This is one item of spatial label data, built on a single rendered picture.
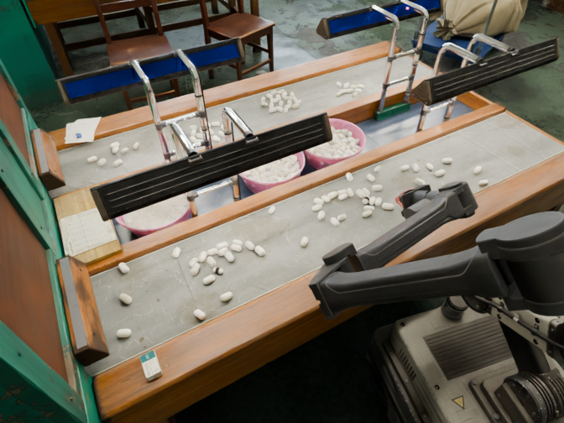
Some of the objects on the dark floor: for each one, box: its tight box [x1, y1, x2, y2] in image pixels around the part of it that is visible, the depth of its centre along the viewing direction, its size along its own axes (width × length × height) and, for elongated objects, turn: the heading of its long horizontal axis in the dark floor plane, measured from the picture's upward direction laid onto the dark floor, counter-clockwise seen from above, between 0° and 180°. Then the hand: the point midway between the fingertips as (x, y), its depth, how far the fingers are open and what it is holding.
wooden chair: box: [93, 0, 181, 111], centre depth 286 cm, size 44×43×91 cm
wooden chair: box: [199, 0, 275, 81], centre depth 314 cm, size 44×43×91 cm
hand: (398, 200), depth 118 cm, fingers closed
